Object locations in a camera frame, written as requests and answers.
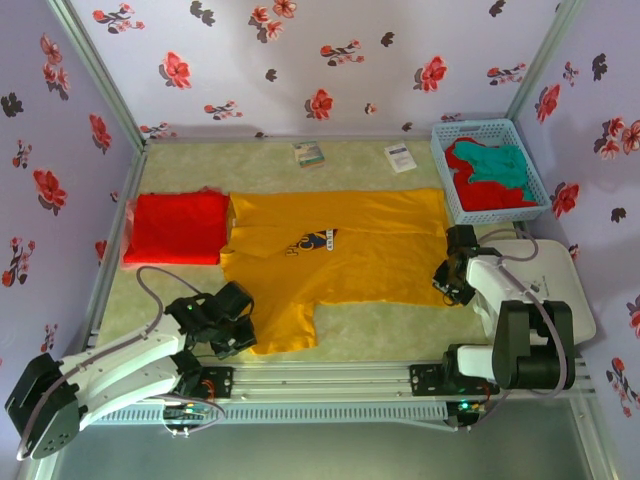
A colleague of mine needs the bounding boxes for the white paper packet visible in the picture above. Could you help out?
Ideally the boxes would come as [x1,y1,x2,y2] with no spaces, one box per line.
[383,143,417,175]

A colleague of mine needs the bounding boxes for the grey slotted cable duct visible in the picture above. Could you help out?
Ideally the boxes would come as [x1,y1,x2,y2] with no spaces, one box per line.
[94,402,449,426]

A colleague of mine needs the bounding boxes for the left controller board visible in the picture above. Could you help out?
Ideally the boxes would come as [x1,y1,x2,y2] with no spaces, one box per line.
[162,402,214,424]

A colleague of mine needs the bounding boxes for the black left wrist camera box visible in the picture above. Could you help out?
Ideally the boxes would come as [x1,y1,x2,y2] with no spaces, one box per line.
[214,280,255,319]

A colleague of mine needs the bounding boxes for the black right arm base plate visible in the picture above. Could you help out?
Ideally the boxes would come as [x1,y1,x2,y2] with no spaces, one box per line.
[408,363,501,399]

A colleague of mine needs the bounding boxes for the red t-shirt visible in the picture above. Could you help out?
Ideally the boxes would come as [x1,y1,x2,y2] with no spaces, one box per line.
[444,141,539,211]
[122,192,232,269]

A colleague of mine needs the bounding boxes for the aluminium frame post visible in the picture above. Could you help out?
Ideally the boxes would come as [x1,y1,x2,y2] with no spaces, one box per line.
[504,0,586,126]
[44,0,149,151]

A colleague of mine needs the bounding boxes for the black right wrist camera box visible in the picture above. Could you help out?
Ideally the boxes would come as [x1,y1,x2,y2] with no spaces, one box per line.
[446,224,480,259]

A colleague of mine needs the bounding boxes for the aluminium mounting rail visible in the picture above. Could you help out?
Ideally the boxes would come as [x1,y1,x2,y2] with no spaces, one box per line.
[42,357,599,404]

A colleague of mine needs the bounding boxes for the yellow t-shirt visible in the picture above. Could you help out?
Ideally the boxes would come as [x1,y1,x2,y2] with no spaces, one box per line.
[219,187,454,357]

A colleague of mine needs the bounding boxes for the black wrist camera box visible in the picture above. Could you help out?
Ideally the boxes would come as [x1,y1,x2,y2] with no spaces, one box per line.
[214,280,255,319]
[446,224,480,259]

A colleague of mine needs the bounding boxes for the green and white packet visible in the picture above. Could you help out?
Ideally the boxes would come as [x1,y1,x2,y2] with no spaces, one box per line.
[292,141,329,170]

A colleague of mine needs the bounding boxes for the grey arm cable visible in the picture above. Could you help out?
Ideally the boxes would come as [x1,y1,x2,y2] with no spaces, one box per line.
[474,229,571,396]
[136,266,211,341]

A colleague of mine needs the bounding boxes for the teal t-shirt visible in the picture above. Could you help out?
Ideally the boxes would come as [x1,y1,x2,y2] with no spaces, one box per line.
[452,138,531,191]

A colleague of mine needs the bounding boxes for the aluminium table side rail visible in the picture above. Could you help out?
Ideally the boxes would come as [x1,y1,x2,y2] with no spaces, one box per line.
[54,144,151,366]

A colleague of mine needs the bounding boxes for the grey right arm cable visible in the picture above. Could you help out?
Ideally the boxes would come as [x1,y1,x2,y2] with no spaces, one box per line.
[474,229,571,396]

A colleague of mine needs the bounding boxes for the crumpled red t-shirt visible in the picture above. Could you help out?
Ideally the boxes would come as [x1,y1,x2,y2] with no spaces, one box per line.
[444,141,539,211]

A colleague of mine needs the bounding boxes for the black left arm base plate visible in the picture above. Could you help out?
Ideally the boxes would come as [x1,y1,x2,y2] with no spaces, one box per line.
[194,366,235,400]

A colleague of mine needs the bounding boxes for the grey left arm cable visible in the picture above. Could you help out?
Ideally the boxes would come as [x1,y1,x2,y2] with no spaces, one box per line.
[136,266,211,341]

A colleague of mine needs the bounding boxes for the light blue plastic basket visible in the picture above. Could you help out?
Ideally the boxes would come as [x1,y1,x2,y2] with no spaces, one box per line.
[430,118,553,226]

